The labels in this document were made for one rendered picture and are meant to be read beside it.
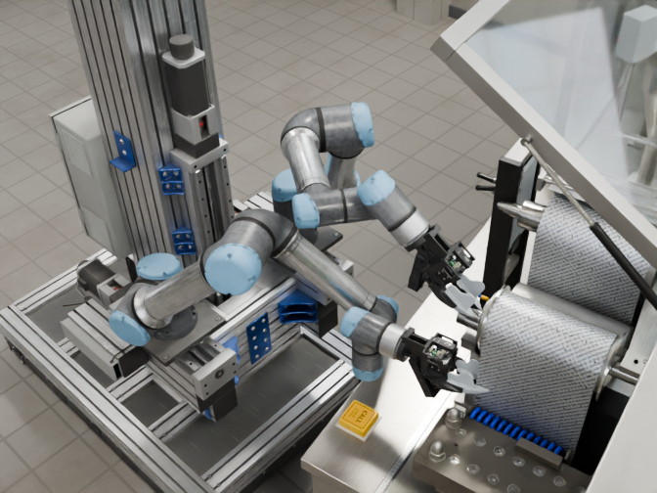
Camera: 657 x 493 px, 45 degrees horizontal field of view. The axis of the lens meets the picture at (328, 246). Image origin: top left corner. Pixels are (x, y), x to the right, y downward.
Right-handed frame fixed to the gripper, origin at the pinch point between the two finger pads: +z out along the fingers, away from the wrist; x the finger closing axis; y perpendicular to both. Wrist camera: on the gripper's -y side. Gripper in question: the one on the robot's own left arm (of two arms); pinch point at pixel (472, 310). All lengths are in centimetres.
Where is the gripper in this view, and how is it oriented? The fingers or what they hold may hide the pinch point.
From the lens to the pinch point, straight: 171.0
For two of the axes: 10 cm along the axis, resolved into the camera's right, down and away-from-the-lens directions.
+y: 5.1, -3.5, -7.8
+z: 6.6, 7.5, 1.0
